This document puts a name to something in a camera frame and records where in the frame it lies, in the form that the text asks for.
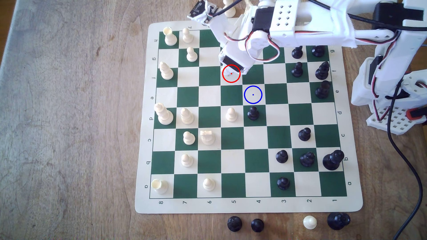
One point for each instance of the green and cream chess mat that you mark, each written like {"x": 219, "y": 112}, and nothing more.
{"x": 257, "y": 136}

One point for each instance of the white bishop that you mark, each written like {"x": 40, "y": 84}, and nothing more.
{"x": 187, "y": 117}
{"x": 166, "y": 72}

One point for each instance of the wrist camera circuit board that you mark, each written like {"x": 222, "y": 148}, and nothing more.
{"x": 200, "y": 9}

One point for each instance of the white chess piece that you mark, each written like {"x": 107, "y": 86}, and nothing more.
{"x": 229, "y": 12}

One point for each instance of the black bishop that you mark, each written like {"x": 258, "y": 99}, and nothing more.
{"x": 322, "y": 71}

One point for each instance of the red clamp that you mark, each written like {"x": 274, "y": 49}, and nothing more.
{"x": 413, "y": 114}

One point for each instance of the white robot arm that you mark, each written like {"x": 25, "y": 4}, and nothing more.
{"x": 320, "y": 30}

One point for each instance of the tall white queen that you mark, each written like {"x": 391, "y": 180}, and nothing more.
{"x": 164, "y": 116}

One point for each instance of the white pawn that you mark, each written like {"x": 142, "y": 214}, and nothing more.
{"x": 191, "y": 56}
{"x": 231, "y": 76}
{"x": 209, "y": 185}
{"x": 187, "y": 161}
{"x": 187, "y": 37}
{"x": 310, "y": 222}
{"x": 231, "y": 116}
{"x": 189, "y": 139}

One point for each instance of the black knight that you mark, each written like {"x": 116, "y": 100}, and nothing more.
{"x": 318, "y": 51}

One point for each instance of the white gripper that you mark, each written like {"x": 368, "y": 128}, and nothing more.
{"x": 231, "y": 60}

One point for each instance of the black king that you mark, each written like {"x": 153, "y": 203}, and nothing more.
{"x": 323, "y": 90}

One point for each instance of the white rook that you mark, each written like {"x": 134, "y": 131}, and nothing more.
{"x": 160, "y": 186}
{"x": 170, "y": 39}

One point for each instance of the black pawn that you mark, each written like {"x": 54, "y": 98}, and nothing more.
{"x": 297, "y": 53}
{"x": 257, "y": 226}
{"x": 282, "y": 157}
{"x": 234, "y": 224}
{"x": 304, "y": 134}
{"x": 253, "y": 114}
{"x": 283, "y": 184}
{"x": 297, "y": 70}

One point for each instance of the large black chess piece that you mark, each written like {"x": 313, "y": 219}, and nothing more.
{"x": 337, "y": 221}

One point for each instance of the white perforated base plate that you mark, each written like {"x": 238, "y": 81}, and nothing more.
{"x": 398, "y": 126}

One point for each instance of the black pawn row b right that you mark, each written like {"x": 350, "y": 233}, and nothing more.
{"x": 307, "y": 160}

